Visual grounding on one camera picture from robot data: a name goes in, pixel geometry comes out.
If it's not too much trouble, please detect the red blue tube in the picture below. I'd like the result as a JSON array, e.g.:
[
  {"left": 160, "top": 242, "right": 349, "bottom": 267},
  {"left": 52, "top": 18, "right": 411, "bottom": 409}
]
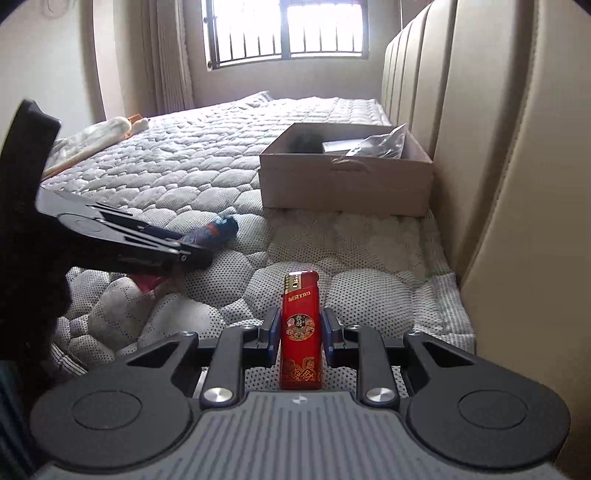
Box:
[{"left": 128, "top": 216, "right": 238, "bottom": 293}]

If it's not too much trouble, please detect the red lighter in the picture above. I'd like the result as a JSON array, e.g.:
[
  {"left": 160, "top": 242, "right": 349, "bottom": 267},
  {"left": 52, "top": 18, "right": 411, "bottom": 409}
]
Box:
[{"left": 280, "top": 270, "right": 322, "bottom": 390}]

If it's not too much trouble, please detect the black cylindrical object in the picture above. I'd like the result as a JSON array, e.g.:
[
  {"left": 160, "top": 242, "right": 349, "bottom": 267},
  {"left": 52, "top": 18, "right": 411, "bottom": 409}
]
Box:
[{"left": 288, "top": 131, "right": 324, "bottom": 154}]

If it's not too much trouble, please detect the clear bag with parts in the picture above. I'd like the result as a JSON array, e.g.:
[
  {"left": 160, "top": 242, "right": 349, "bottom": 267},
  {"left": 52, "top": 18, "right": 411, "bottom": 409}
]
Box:
[{"left": 345, "top": 124, "right": 408, "bottom": 160}]

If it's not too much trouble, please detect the white cable box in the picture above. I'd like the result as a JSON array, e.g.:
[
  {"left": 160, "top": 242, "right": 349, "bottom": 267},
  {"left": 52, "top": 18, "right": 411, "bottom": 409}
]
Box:
[{"left": 322, "top": 139, "right": 363, "bottom": 155}]

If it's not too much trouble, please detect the white folded cloth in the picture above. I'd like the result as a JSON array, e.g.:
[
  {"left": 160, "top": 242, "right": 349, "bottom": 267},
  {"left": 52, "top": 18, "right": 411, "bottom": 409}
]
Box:
[{"left": 42, "top": 114, "right": 149, "bottom": 180}]

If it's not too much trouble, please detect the quilted grey mattress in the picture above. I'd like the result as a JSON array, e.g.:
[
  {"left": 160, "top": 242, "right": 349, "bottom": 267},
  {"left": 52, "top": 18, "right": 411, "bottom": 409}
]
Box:
[{"left": 45, "top": 92, "right": 475, "bottom": 381}]

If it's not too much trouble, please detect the pink cardboard box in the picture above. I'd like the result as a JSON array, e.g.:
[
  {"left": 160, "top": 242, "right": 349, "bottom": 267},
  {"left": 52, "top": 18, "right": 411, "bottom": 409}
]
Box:
[{"left": 259, "top": 123, "right": 434, "bottom": 217}]

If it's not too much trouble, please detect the beige curtain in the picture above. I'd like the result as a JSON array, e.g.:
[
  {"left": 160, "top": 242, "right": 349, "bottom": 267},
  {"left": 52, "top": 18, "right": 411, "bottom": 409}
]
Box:
[{"left": 91, "top": 1, "right": 194, "bottom": 118}]

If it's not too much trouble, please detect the barred window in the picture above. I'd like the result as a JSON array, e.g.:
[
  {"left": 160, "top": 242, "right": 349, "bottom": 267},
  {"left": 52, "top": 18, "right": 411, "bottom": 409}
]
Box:
[{"left": 201, "top": 0, "right": 370, "bottom": 70}]

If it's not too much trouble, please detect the beige padded headboard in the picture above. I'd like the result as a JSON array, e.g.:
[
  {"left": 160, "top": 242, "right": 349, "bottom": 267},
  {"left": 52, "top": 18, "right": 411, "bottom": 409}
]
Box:
[{"left": 382, "top": 1, "right": 590, "bottom": 479}]

